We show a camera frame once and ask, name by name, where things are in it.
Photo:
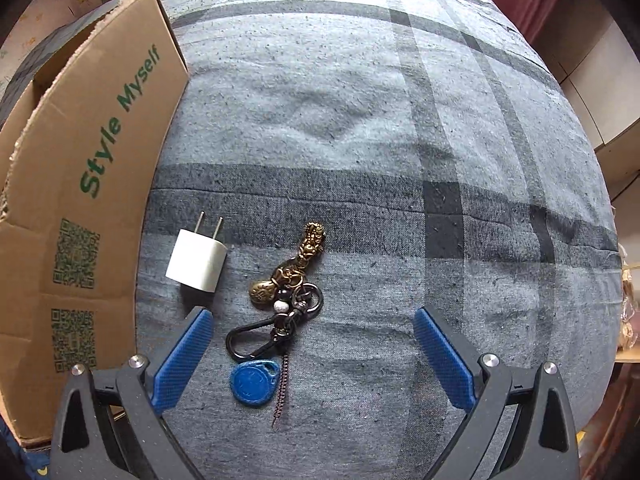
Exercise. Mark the wooden shelf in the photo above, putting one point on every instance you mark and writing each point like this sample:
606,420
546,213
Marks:
627,356

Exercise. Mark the clear plastic snack bag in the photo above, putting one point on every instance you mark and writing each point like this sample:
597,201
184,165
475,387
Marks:
631,310

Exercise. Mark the dark blue patterned cloth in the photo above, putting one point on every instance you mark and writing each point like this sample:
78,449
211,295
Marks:
20,450

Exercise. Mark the beige wardrobe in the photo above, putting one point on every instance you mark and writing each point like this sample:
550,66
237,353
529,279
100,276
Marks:
600,110

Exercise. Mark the small white charger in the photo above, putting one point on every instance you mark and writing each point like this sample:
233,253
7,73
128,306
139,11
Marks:
197,260

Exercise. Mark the dark red curtain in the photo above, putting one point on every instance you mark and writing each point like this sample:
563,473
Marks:
530,0

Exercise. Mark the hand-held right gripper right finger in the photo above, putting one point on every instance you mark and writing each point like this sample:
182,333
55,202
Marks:
445,360

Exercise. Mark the brown cardboard box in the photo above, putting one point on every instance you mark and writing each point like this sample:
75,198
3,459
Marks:
100,160

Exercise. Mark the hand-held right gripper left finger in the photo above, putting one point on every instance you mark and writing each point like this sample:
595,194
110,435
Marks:
182,360

